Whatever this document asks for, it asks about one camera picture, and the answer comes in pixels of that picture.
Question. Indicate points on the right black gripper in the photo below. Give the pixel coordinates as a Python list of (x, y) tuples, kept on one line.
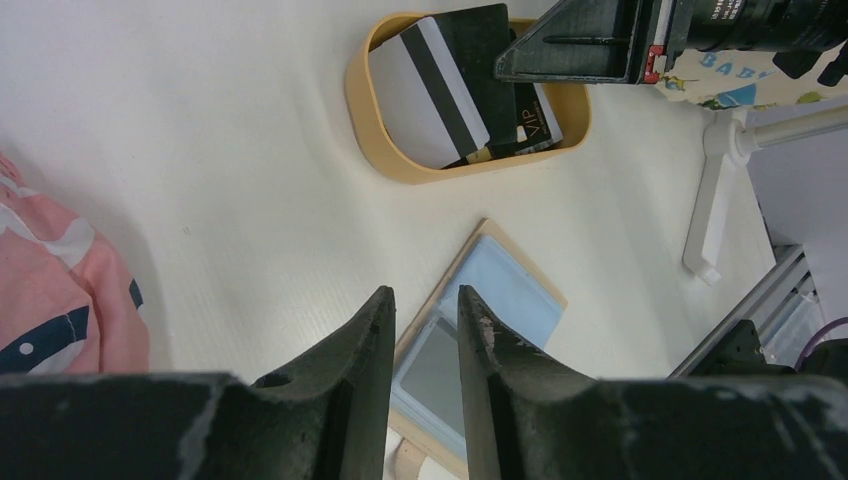
[(636, 41)]

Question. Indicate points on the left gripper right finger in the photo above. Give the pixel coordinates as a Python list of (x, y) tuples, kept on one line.
[(758, 422)]

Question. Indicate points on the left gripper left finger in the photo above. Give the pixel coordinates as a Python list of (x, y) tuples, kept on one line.
[(322, 415)]

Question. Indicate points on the black VIP credit card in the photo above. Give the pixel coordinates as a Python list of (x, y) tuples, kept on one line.
[(476, 37)]

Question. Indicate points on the white magnetic stripe card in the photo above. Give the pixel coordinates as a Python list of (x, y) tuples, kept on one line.
[(425, 105)]

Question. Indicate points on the oval wooden card tray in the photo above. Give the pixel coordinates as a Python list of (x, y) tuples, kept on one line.
[(570, 104)]

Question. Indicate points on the yellow dinosaur print garment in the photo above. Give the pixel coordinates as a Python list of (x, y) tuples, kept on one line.
[(738, 79)]

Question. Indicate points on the pink patterned garment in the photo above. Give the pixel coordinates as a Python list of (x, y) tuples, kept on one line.
[(69, 304)]

